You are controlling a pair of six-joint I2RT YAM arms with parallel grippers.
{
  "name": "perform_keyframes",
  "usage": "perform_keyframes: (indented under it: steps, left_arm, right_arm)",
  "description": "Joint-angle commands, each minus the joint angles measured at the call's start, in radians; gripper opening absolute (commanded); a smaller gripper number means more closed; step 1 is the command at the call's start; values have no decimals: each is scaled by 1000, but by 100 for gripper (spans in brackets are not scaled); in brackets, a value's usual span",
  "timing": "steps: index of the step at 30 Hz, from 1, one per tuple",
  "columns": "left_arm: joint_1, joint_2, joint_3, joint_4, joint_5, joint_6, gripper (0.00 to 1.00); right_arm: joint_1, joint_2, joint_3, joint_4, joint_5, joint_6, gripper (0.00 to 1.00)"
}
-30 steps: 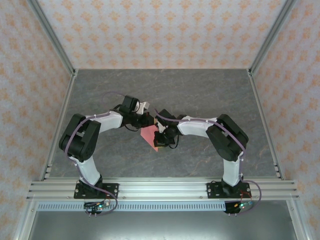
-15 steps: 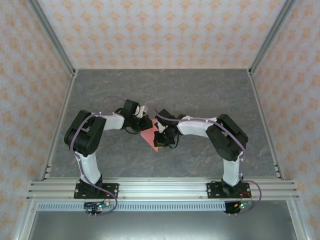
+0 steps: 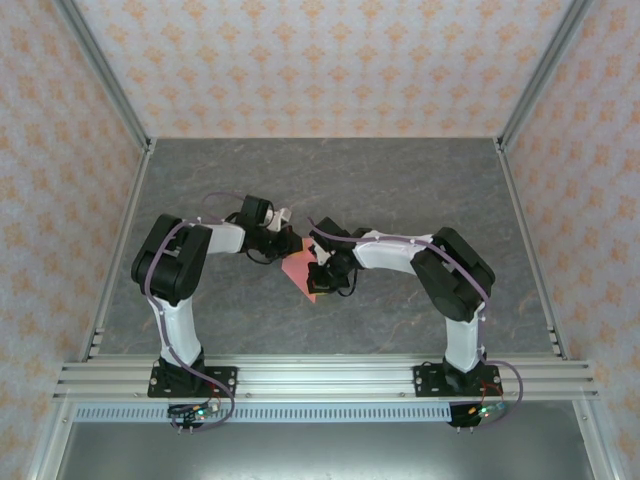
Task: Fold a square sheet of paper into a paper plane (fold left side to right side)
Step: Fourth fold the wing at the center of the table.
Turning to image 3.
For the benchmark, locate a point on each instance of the pink paper sheet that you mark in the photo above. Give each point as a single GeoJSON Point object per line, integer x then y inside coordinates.
{"type": "Point", "coordinates": [295, 270]}

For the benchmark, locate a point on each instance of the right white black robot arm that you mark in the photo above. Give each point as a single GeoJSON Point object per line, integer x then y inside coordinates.
{"type": "Point", "coordinates": [390, 255]}

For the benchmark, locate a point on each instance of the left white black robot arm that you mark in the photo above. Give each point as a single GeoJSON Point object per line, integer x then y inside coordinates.
{"type": "Point", "coordinates": [175, 330]}

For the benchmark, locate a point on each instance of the grey metal sheet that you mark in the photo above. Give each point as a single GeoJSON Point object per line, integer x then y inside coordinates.
{"type": "Point", "coordinates": [325, 455]}

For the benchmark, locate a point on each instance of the small circuit board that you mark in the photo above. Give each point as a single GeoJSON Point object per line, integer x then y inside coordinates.
{"type": "Point", "coordinates": [200, 412]}
{"type": "Point", "coordinates": [482, 412]}

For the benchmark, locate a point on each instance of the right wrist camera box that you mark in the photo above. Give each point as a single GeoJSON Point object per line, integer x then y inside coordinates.
{"type": "Point", "coordinates": [324, 254]}

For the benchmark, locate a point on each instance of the aluminium mounting rail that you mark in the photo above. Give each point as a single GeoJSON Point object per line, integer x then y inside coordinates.
{"type": "Point", "coordinates": [325, 375]}

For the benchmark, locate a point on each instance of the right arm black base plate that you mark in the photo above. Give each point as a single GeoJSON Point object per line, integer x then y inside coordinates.
{"type": "Point", "coordinates": [430, 382]}

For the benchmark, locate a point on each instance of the aluminium table edge rail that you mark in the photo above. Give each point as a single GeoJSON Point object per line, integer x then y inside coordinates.
{"type": "Point", "coordinates": [133, 200]}
{"type": "Point", "coordinates": [516, 200]}

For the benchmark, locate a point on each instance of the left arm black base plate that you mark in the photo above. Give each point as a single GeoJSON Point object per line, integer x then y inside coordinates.
{"type": "Point", "coordinates": [220, 380]}

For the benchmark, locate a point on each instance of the black mounting bracket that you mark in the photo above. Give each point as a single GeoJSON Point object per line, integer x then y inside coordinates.
{"type": "Point", "coordinates": [457, 417]}
{"type": "Point", "coordinates": [187, 425]}

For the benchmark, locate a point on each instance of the aluminium frame post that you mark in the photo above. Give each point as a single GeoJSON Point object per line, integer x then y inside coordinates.
{"type": "Point", "coordinates": [52, 440]}
{"type": "Point", "coordinates": [544, 70]}
{"type": "Point", "coordinates": [104, 70]}
{"type": "Point", "coordinates": [595, 450]}

